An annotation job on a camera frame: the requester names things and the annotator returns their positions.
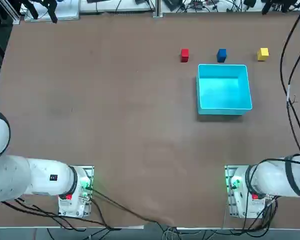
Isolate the yellow block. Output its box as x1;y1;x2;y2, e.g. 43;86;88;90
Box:
256;47;270;62

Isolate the blue block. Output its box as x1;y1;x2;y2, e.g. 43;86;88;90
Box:
216;48;228;63

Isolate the red block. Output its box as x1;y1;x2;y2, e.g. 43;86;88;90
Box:
180;48;190;63

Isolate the cyan plastic box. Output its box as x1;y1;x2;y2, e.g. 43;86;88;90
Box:
195;63;253;116

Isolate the silver aluminium rail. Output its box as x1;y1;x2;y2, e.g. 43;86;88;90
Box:
4;0;21;25

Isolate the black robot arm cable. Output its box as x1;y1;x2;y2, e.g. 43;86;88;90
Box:
279;0;300;156

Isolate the aluminium profile post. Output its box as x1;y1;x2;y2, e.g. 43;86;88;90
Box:
152;0;164;19

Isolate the black cable bundle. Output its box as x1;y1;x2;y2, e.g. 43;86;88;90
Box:
0;197;122;232

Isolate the black cable across table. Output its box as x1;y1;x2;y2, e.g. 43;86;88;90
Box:
89;188;177;229

